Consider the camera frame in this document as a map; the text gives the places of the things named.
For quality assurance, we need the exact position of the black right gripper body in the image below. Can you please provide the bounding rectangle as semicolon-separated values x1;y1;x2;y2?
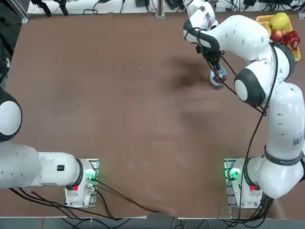
203;48;222;63

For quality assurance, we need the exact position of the light blue bowl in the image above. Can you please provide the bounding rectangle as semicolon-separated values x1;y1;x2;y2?
209;65;228;87

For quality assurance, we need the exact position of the yellow plastic tray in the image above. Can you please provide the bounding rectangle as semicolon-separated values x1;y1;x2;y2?
255;14;302;62

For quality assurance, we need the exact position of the red apple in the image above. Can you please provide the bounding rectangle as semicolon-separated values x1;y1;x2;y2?
269;29;285;43

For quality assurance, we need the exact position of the large yellow-green round fruit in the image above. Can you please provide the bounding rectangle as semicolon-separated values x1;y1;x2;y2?
270;12;291;31

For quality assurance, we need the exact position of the red dragon fruit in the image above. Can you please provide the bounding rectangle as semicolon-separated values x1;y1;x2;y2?
282;30;300;51

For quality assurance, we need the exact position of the black stand leg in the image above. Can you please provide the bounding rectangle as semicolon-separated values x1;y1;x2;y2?
55;0;69;16
30;0;52;17

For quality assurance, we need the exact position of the aluminium frame post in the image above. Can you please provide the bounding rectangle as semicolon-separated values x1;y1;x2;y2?
155;0;166;19

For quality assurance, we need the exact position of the black base cable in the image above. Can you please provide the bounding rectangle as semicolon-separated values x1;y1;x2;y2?
96;179;165;214

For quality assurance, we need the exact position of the aluminium frame rail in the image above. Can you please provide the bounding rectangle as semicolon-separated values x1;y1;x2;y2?
13;0;30;24

